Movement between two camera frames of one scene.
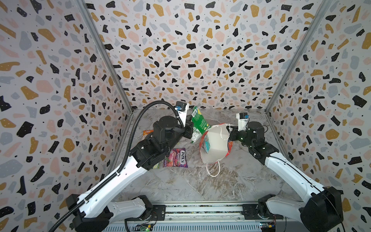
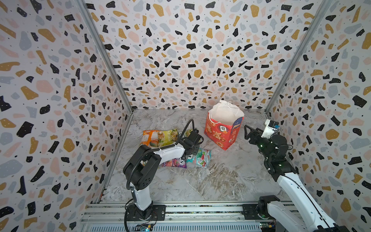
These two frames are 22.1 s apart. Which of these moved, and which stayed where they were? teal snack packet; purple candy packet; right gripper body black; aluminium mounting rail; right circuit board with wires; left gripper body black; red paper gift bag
Moved: right gripper body black; teal snack packet; red paper gift bag; left gripper body black
Stayed: purple candy packet; right circuit board with wires; aluminium mounting rail
